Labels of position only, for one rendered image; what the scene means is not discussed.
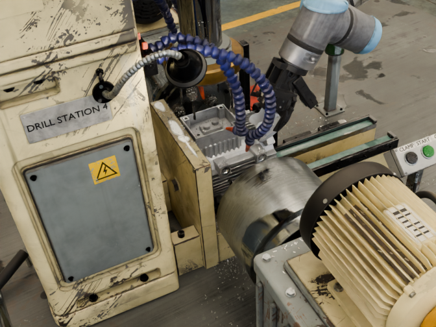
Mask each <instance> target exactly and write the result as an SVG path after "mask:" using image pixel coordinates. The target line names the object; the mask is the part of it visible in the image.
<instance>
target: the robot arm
mask: <svg viewBox="0 0 436 327"><path fill-rule="evenodd" d="M367 1H369V0H301V2H300V11H299V13H298V15H297V17H296V19H295V21H294V23H293V25H292V27H291V29H290V31H289V33H288V35H287V36H286V38H285V40H284V42H283V44H282V46H281V48H280V50H279V52H278V53H279V55H280V56H281V58H277V57H275V56H274V57H273V59H272V61H271V63H270V65H269V67H268V69H267V71H266V73H265V78H266V79H268V80H269V82H270V83H269V84H271V85H272V86H273V89H272V90H274V92H275V97H276V102H275V103H276V113H275V118H274V123H273V124H272V127H271V129H270V131H268V132H267V133H266V134H265V135H264V136H263V137H261V138H260V139H258V141H259V142H263V141H265V140H267V139H269V138H270V137H271V136H273V135H274V134H275V133H277V132H278V131H279V130H281V129H282V128H283V127H284V126H285V125H286V124H287V122H288V121H289V119H290V117H291V114H292V113H293V111H294V109H293V108H294V107H295V104H296V102H297V95H298V96H299V97H300V98H299V99H300V100H301V102H302V104H304V105H305V106H307V107H309V108H310V109H312V108H313V107H314V106H315V105H317V104H318V101H317V100H316V96H315V94H314V93H313V92H312V91H311V90H310V89H309V87H308V85H307V84H306V83H305V81H304V79H303V78H302V77H301V75H302V76H306V74H307V73H308V71H312V70H314V68H315V66H316V65H317V62H318V61H319V58H320V57H321V55H322V54H323V52H324V50H325V48H326V46H327V44H328V43H329V44H332V45H335V46H338V47H340V48H343V49H346V50H349V51H352V52H353V53H355V54H361V55H364V54H367V53H369V52H371V51H372V50H373V49H374V48H375V47H376V46H377V45H378V44H379V41H380V39H381V36H382V25H381V23H380V21H379V20H378V19H376V18H375V17H374V16H370V15H367V14H365V13H363V12H362V11H360V10H358V9H357V8H358V7H360V6H361V5H363V4H364V3H366V2H367ZM256 85H257V83H255V85H254V87H253V89H252V91H251V93H250V96H254V97H257V100H258V101H259V102H260V103H259V105H260V106H261V110H260V112H258V113H257V114H252V115H251V116H250V117H249V122H250V123H252V124H253V125H255V126H256V128H258V127H259V126H260V125H261V123H262V121H263V118H264V114H265V98H264V96H263V93H262V91H261V88H260V90H259V91H256V92H255V91H254V90H255V88H256ZM296 93H297V94H296ZM277 112H279V114H278V113H277Z"/></svg>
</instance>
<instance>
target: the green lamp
mask: <svg viewBox="0 0 436 327"><path fill-rule="evenodd" d="M325 50H326V52H327V53H328V54H331V55H339V54H341V53H343V52H344V49H343V48H340V47H338V46H335V45H332V44H329V43H328V44H327V46H326V48H325Z"/></svg>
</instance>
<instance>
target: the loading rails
mask: <svg viewBox="0 0 436 327"><path fill-rule="evenodd" d="M376 123H377V119H375V118H374V117H372V116H371V115H370V114H367V115H364V116H361V117H358V118H356V119H353V120H350V121H347V122H344V123H341V124H339V125H336V126H333V127H330V128H326V129H324V130H321V131H318V132H315V133H312V134H310V135H307V136H304V137H301V138H298V139H295V140H293V141H289V142H287V143H283V144H281V145H278V146H275V147H274V150H275V151H276V155H277V157H292V158H297V159H299V160H301V161H303V162H304V163H305V164H306V165H307V166H308V167H309V168H310V169H311V170H312V171H313V172H314V173H315V174H316V175H317V176H318V177H319V178H320V179H321V180H322V182H324V181H325V180H326V179H327V178H329V177H330V176H332V175H333V174H334V173H336V172H338V171H339V170H341V169H342V168H344V167H347V166H349V165H352V164H355V163H358V162H377V163H379V164H382V165H384V166H386V167H387V168H388V169H389V167H388V165H387V162H386V161H385V158H384V156H383V154H384V153H386V152H388V151H390V150H392V149H395V148H397V147H398V142H399V138H398V137H396V135H395V134H393V133H392V132H391V131H388V132H387V136H383V137H380V138H378V139H374V136H375V131H376Z"/></svg>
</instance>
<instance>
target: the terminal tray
mask: <svg viewBox="0 0 436 327"><path fill-rule="evenodd" d="M195 115H196V120H194V119H193V114H189V115H186V116H183V117H180V122H181V123H182V125H183V126H184V127H185V129H186V130H187V132H188V133H189V134H190V136H191V137H192V139H194V142H195V143H196V144H197V145H198V147H199V149H200V150H201V151H202V153H203V154H204V155H205V156H207V157H210V158H213V156H217V155H218V154H219V155H222V152H223V153H225V154H226V152H227V151H228V152H230V151H231V149H233V150H235V149H236V148H238V149H239V148H240V146H241V137H239V136H236V135H234V134H233V132H231V131H228V130H226V127H234V126H235V120H236V118H235V117H234V115H233V114H232V113H231V112H230V111H229V110H228V108H227V107H226V106H225V105H224V104H220V105H218V106H214V107H211V108H208V109H205V110H202V111H199V112H195ZM208 120H209V122H208ZM210 120H211V122H210ZM222 120H224V121H223V124H222V123H221V122H222ZM205 122H207V123H205ZM201 123H202V124H201ZM196 124H198V125H196ZM229 124H230V125H229ZM198 132H199V133H198Z"/></svg>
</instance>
